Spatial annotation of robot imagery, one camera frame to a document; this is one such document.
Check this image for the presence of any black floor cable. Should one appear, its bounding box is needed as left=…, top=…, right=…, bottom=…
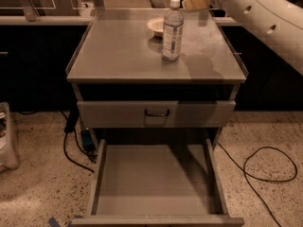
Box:
left=60, top=110, right=98, bottom=174
left=217, top=141, right=298, bottom=227

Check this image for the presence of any blue tape piece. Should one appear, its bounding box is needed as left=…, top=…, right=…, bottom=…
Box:
left=47, top=215, right=83, bottom=227

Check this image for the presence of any black drawer handle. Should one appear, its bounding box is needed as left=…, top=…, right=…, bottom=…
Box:
left=144, top=109, right=170, bottom=117

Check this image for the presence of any black floor cable right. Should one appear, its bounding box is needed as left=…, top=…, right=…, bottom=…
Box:
left=217, top=141, right=298, bottom=227

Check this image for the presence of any grey drawer cabinet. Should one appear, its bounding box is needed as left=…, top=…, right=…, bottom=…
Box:
left=67, top=9, right=247, bottom=143

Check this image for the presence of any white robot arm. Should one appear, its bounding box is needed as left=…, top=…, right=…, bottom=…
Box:
left=182, top=0, right=303, bottom=75

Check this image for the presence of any open grey middle drawer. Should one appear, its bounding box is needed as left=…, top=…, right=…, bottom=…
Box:
left=72, top=140, right=244, bottom=227

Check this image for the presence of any blue power adapter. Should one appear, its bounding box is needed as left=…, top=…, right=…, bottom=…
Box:
left=80, top=130, right=94, bottom=149

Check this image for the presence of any black floor cable left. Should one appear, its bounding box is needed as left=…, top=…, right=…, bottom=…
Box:
left=60, top=110, right=98, bottom=174

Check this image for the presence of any clear plastic water bottle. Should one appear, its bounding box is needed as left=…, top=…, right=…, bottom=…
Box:
left=162, top=0, right=184, bottom=61

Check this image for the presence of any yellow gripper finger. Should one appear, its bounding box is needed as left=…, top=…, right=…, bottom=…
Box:
left=182, top=0, right=210, bottom=10

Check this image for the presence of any closed grey top drawer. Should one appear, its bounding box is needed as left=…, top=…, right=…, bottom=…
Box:
left=78, top=101, right=236, bottom=128

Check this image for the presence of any white paper bowl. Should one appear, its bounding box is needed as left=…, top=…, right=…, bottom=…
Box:
left=147, top=17, right=164, bottom=38

